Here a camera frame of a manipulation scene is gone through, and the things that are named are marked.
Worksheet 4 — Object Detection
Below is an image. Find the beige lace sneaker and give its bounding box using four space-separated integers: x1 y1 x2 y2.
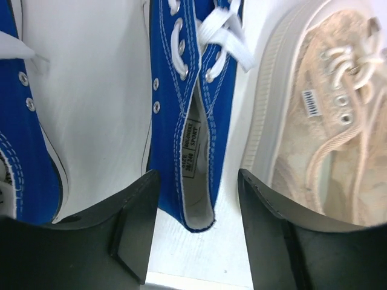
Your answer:
241 1 386 227

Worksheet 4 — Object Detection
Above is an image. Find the blue canvas sneaker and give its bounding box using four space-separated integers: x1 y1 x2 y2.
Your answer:
1 1 68 224
148 1 255 233

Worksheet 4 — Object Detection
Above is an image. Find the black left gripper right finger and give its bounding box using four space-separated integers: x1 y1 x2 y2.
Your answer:
238 169 386 289

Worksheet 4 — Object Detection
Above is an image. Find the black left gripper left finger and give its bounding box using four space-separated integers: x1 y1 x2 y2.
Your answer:
1 170 160 289

